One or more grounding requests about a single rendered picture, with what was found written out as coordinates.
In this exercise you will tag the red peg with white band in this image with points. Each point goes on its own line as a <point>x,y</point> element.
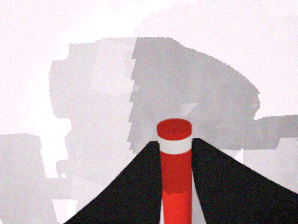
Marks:
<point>175,138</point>

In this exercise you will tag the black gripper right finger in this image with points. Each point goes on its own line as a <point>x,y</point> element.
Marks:
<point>231,193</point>

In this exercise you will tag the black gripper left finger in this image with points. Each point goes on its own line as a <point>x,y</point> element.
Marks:
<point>134,197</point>

